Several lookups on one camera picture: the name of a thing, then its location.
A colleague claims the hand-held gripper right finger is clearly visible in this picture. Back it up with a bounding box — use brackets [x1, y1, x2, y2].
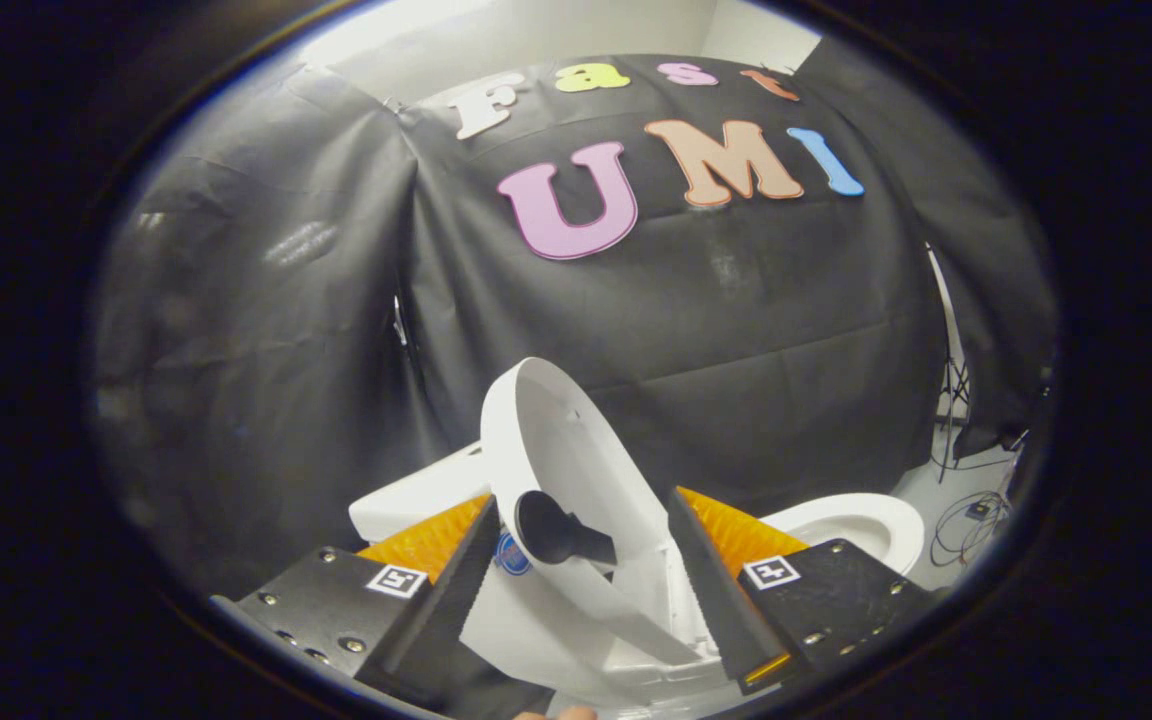
[666, 488, 935, 696]

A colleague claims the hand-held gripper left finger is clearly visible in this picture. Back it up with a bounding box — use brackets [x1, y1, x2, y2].
[231, 492, 555, 719]

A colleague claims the white toilet lid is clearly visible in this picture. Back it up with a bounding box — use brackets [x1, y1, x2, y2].
[480, 357, 709, 668]

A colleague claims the white toilet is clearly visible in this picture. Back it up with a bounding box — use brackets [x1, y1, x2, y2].
[349, 440, 927, 713]

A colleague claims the black backdrop cloth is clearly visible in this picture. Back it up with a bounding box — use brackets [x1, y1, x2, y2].
[94, 40, 1059, 601]

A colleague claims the black tripod stand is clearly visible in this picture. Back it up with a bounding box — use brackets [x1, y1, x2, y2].
[924, 243, 974, 484]

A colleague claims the black looped cable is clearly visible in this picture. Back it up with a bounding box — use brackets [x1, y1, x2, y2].
[930, 488, 1013, 568]

